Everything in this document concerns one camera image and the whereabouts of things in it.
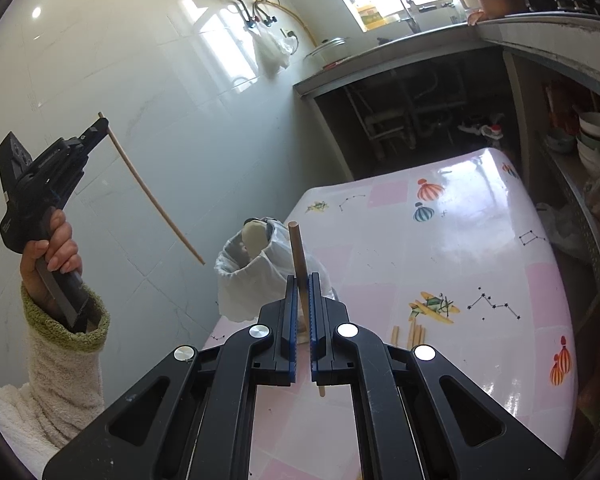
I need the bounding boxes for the water pipe valves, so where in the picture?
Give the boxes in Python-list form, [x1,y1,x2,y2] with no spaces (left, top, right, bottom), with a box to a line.
[230,0,281,29]

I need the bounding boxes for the crumpled clear plastic bag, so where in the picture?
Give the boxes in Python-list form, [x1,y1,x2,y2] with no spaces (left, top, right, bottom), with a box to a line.
[582,165,600,224]

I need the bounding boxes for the person's left hand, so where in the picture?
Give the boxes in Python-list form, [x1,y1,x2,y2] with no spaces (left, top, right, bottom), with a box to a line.
[20,208,84,322]

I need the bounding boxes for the white and red brush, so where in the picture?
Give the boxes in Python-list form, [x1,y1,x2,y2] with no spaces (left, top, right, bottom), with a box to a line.
[457,122,506,140]

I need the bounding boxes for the brown clay pot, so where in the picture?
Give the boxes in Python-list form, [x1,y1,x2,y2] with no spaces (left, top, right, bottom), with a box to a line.
[475,0,526,19]

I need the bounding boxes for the grey bowl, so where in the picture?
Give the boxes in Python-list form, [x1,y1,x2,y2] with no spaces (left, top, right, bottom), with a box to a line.
[545,127,576,155]

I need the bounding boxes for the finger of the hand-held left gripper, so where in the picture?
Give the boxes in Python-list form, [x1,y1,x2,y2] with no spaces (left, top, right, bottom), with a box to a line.
[69,120,110,158]
[60,118,106,144]

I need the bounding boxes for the concrete kitchen counter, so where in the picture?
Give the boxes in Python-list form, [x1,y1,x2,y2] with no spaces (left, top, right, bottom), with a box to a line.
[294,15,600,106]

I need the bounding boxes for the stack of white bowls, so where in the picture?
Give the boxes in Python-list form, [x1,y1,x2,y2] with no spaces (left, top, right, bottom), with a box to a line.
[577,110,600,176]

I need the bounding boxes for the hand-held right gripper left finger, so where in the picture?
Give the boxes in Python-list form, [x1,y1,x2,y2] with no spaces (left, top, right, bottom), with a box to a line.
[41,275,302,480]

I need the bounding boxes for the steel faucet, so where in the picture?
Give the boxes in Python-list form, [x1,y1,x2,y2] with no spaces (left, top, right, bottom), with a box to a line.
[399,0,438,34]

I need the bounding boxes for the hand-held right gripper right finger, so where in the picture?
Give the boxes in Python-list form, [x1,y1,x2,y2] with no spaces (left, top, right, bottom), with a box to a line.
[307,272,567,480]

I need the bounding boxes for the container with white plastic bag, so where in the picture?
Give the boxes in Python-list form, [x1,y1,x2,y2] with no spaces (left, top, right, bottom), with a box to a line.
[214,217,342,325]

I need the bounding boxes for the yellow container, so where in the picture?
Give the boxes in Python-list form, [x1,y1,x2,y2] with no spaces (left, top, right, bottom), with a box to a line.
[356,4,386,30]

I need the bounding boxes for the yellow hose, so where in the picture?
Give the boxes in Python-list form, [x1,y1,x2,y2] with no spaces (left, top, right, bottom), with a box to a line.
[267,0,318,46]

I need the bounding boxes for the beige rice paddle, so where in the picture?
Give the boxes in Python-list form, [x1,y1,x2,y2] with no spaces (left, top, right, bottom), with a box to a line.
[241,219,272,261]

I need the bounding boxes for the glass pot lid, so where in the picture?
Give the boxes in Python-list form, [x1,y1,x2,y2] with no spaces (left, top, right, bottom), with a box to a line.
[302,36,353,67]

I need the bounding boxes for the sink drain pipes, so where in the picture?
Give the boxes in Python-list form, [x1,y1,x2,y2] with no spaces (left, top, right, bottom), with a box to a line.
[345,67,468,161]

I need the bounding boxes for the red packaging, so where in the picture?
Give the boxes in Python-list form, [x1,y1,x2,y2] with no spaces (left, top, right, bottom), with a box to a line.
[547,82,594,133]

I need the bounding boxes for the metal shelf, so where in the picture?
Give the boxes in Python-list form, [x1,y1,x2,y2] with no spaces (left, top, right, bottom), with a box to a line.
[537,135,600,441]

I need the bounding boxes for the black gas stove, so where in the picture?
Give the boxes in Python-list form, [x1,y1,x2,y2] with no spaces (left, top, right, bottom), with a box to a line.
[552,0,600,15]

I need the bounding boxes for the hanging white plastic bag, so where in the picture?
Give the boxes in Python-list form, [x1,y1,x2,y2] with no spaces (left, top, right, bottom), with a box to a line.
[252,25,298,71]

